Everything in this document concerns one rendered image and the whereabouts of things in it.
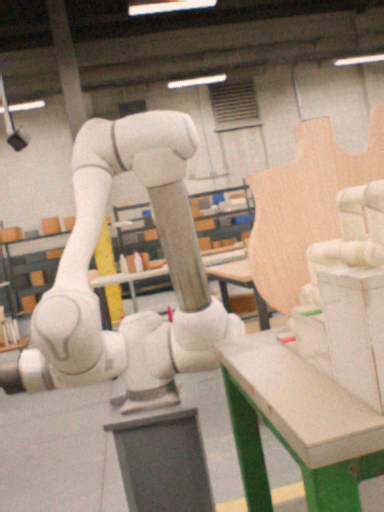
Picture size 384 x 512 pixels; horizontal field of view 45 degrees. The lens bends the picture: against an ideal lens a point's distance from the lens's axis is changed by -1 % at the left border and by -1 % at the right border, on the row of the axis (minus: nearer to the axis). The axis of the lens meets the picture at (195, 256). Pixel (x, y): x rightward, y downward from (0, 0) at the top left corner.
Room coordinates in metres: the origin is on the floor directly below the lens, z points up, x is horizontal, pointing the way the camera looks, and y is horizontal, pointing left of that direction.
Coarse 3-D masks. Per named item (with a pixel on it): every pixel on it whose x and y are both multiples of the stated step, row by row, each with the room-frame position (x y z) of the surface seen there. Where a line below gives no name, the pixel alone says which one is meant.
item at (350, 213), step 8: (352, 200) 0.65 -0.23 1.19; (344, 208) 0.65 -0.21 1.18; (352, 208) 0.65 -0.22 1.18; (360, 208) 0.65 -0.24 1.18; (344, 216) 0.65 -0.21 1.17; (352, 216) 0.65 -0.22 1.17; (360, 216) 0.65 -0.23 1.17; (344, 224) 0.65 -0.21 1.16; (352, 224) 0.65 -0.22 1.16; (360, 224) 0.65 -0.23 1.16; (344, 232) 0.66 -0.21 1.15; (352, 232) 0.65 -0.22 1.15; (360, 232) 0.65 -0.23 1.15; (344, 240) 0.66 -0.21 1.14; (352, 240) 0.65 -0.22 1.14; (360, 240) 0.65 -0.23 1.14; (352, 264) 0.65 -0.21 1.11
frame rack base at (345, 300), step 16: (320, 272) 0.67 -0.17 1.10; (368, 272) 0.58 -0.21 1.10; (320, 288) 0.68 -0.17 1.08; (336, 288) 0.63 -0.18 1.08; (352, 288) 0.58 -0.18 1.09; (368, 288) 0.55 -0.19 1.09; (336, 304) 0.63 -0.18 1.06; (352, 304) 0.58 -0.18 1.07; (368, 304) 0.55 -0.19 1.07; (336, 320) 0.64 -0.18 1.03; (352, 320) 0.59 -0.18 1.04; (368, 320) 0.55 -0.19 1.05; (336, 336) 0.65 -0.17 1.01; (352, 336) 0.60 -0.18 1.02; (368, 336) 0.55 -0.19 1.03; (336, 352) 0.66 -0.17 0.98; (352, 352) 0.61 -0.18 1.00; (368, 352) 0.56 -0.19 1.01; (336, 368) 0.67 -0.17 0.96; (352, 368) 0.62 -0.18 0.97; (368, 368) 0.57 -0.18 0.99; (352, 384) 0.62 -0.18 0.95; (368, 384) 0.57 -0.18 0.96; (368, 400) 0.58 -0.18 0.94
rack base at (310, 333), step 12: (300, 324) 0.81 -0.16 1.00; (312, 324) 0.75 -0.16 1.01; (300, 336) 0.82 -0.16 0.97; (312, 336) 0.76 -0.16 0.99; (324, 336) 0.70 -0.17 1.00; (300, 348) 0.83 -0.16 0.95; (312, 348) 0.77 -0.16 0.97; (324, 348) 0.71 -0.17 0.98; (312, 360) 0.78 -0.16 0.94; (324, 360) 0.72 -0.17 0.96; (324, 372) 0.73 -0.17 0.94
